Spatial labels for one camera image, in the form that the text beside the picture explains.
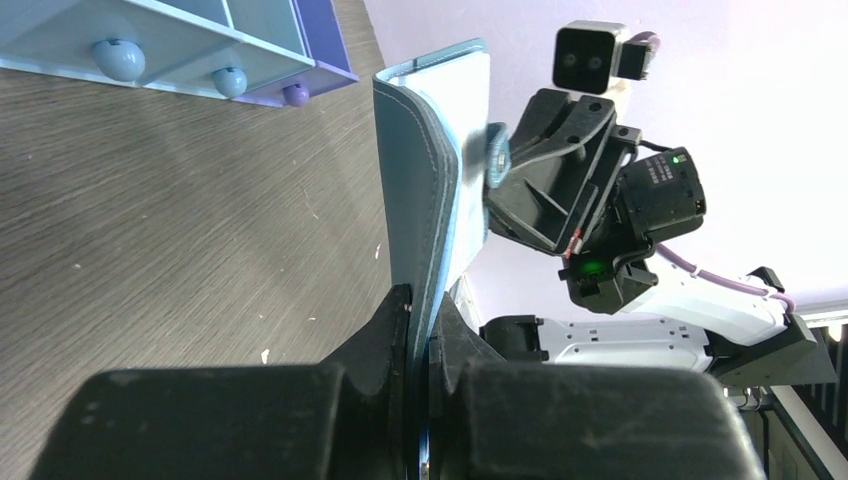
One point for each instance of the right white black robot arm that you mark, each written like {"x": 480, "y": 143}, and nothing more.
{"x": 742, "y": 331}

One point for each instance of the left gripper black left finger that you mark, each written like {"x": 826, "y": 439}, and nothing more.
{"x": 336, "y": 419}

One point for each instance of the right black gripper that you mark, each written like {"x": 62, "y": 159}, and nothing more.
{"x": 564, "y": 158}

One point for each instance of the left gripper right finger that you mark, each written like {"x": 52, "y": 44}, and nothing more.
{"x": 494, "y": 419}

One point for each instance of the light blue card holder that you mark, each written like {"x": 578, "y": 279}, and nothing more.
{"x": 431, "y": 115}

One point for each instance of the blue three-compartment organizer tray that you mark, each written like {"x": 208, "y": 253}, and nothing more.
{"x": 274, "y": 53}

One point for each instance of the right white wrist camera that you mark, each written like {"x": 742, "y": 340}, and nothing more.
{"x": 590, "y": 55}

